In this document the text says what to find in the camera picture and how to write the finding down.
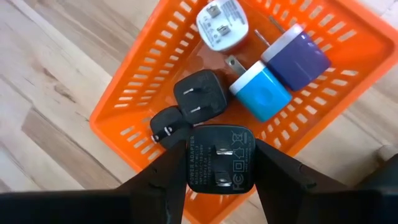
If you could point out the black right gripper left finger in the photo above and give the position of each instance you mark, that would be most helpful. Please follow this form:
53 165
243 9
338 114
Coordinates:
158 193

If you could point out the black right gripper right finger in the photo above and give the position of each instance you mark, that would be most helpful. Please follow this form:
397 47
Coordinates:
280 189

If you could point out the large black power adapter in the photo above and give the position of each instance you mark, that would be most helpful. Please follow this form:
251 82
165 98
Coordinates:
217 161

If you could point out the black small nut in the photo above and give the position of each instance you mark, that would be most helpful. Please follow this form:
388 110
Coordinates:
168 121

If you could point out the black charger cube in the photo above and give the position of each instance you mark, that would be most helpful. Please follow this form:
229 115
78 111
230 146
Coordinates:
205 93

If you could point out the purple white small spool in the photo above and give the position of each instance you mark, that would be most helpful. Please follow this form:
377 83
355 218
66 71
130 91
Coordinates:
298 62

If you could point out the red charger cube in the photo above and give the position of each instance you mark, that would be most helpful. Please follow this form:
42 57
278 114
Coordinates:
222 28

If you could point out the orange plastic basket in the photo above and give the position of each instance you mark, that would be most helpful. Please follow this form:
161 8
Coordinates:
367 46

